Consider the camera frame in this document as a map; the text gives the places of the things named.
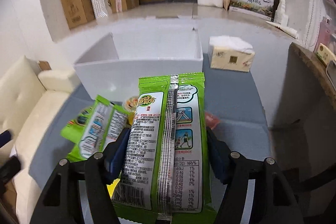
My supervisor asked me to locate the small green snack packet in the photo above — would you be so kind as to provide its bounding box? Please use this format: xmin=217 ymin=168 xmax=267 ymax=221
xmin=60 ymin=96 xmax=130 ymax=162

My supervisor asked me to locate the pink jelly cup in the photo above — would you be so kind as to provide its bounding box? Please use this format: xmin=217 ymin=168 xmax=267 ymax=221
xmin=205 ymin=111 xmax=221 ymax=130

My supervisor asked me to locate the large green snack packet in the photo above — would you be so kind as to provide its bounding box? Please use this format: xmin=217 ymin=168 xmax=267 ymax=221
xmin=112 ymin=72 xmax=216 ymax=223

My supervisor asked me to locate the orange lidded jelly cup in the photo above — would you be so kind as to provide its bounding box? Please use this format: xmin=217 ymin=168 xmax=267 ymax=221
xmin=122 ymin=96 xmax=138 ymax=113

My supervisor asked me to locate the blue grey table cloth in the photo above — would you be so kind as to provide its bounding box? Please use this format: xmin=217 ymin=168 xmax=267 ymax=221
xmin=29 ymin=59 xmax=270 ymax=223

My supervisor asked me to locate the cream white sofa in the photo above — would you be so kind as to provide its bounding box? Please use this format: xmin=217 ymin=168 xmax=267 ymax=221
xmin=1 ymin=56 xmax=80 ymax=223

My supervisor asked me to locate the white cardboard box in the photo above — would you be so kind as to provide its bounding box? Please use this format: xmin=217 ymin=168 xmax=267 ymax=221
xmin=74 ymin=25 xmax=203 ymax=102

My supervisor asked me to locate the cream box on side table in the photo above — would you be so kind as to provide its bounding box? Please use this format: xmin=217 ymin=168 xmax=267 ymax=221
xmin=316 ymin=43 xmax=335 ymax=67

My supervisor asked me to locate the beige tissue pack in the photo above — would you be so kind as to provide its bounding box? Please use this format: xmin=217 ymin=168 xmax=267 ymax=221
xmin=208 ymin=35 xmax=255 ymax=72

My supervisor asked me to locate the white plastic bottle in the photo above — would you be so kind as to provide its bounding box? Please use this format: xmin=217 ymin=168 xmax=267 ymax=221
xmin=273 ymin=0 xmax=289 ymax=26

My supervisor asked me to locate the printed landscape carton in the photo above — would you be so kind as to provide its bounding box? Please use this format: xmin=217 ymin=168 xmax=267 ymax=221
xmin=230 ymin=0 xmax=274 ymax=21

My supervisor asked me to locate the large brown cardboard box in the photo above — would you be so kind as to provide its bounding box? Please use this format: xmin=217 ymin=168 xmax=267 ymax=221
xmin=61 ymin=0 xmax=95 ymax=29

